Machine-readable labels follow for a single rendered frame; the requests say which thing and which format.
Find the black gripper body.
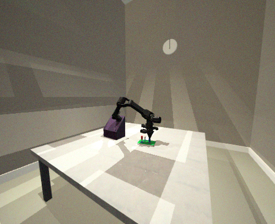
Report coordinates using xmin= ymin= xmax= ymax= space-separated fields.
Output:
xmin=140 ymin=123 xmax=158 ymax=134

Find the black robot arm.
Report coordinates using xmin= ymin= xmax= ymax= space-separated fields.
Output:
xmin=112 ymin=97 xmax=161 ymax=123

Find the green circuit board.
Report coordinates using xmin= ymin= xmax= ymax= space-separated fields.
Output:
xmin=137 ymin=136 xmax=156 ymax=147

